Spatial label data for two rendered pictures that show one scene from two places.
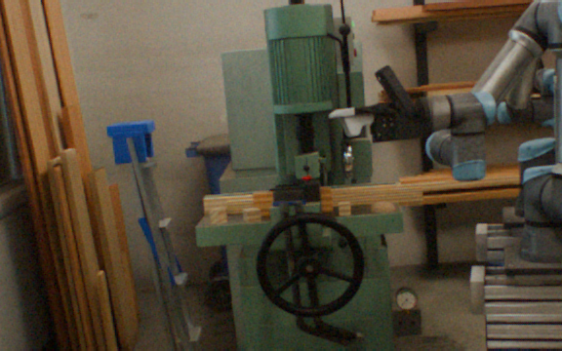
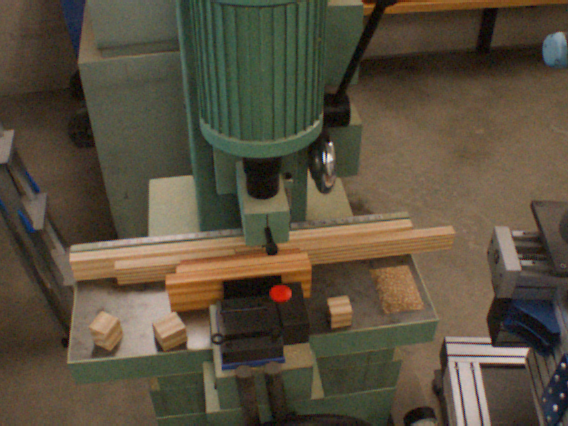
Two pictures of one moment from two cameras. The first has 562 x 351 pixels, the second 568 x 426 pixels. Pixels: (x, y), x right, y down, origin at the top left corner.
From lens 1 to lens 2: 159 cm
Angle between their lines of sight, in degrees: 32
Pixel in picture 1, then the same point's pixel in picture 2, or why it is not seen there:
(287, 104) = (236, 139)
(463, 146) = not seen: outside the picture
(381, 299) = (378, 408)
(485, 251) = (512, 288)
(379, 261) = (384, 374)
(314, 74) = (301, 79)
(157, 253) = (1, 199)
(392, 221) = (420, 331)
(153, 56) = not seen: outside the picture
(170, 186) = not seen: outside the picture
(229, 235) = (132, 368)
